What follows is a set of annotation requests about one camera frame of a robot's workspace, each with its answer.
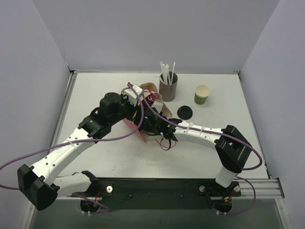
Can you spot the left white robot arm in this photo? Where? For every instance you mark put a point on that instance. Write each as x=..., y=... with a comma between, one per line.
x=48, y=168

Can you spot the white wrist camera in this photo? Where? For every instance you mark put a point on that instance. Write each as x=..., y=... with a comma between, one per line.
x=159, y=106
x=134, y=92

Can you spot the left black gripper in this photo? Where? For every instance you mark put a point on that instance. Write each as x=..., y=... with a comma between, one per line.
x=131, y=109

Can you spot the green paper coffee cup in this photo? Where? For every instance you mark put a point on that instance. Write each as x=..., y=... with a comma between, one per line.
x=201, y=94

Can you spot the brown paper takeout bag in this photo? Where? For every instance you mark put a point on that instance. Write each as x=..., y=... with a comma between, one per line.
x=149, y=96

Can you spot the black plastic cup lid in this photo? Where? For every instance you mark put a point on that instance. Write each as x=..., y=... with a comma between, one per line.
x=185, y=112

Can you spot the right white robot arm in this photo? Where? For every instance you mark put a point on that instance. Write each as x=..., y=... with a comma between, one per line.
x=233, y=155

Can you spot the aluminium frame rail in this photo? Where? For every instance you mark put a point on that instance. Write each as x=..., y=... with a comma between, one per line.
x=262, y=188

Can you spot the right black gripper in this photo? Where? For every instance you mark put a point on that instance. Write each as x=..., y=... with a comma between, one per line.
x=147, y=119

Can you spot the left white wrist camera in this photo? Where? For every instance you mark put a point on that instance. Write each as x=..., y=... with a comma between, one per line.
x=134, y=92

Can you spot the grey cylindrical straw holder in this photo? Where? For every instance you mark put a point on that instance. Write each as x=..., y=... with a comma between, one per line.
x=168, y=92

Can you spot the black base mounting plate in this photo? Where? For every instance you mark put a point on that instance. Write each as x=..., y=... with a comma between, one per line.
x=155, y=194

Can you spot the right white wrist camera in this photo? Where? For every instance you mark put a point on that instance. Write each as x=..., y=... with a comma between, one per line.
x=159, y=106

